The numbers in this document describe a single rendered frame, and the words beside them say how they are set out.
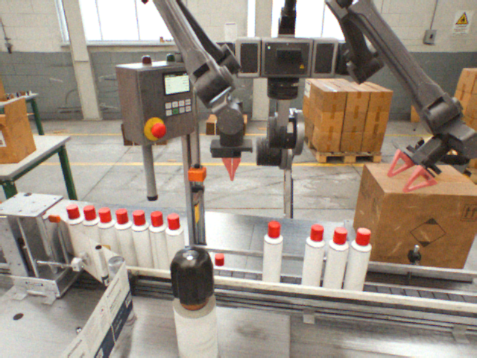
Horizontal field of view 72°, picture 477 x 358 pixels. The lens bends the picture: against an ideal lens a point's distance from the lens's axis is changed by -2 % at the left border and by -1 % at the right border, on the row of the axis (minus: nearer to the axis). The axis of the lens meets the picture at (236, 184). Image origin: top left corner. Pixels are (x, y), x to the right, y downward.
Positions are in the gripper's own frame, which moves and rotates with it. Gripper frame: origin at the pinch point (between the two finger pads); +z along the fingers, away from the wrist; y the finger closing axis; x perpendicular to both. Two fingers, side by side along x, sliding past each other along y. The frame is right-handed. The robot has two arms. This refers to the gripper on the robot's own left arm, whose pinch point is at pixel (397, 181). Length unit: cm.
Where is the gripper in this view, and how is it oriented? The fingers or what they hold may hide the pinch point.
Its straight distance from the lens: 101.1
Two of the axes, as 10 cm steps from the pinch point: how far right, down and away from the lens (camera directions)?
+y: 0.1, 4.4, -9.0
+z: -6.3, 7.0, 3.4
